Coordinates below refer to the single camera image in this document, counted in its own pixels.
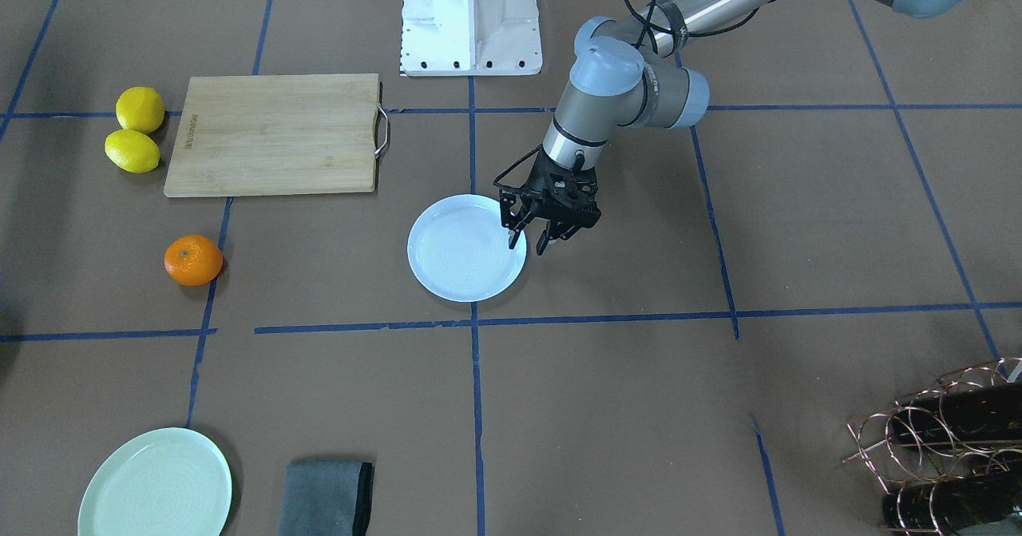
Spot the light blue plate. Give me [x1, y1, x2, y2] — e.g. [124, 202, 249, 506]
[406, 194, 527, 303]

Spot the orange fruit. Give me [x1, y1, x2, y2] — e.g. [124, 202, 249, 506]
[164, 234, 225, 286]

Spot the green plate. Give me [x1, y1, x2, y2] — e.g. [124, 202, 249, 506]
[77, 427, 233, 535]

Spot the bamboo cutting board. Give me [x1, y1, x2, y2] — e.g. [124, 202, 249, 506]
[164, 73, 388, 198]

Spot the folded grey cloth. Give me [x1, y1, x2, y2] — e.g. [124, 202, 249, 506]
[277, 459, 375, 535]

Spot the yellow lemon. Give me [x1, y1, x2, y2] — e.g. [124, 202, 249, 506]
[114, 87, 167, 134]
[105, 129, 160, 173]

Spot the middle dark wine bottle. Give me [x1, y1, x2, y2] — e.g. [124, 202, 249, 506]
[889, 382, 1021, 450]

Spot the dark wine bottle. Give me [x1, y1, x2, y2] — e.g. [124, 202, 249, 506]
[881, 470, 1021, 534]
[889, 382, 1021, 450]

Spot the front dark wine bottle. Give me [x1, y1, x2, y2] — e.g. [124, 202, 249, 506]
[881, 470, 1021, 534]

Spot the white camera pillar base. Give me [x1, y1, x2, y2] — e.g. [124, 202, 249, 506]
[399, 0, 544, 77]

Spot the copper wire bottle rack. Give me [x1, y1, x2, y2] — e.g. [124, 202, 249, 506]
[846, 357, 1021, 535]

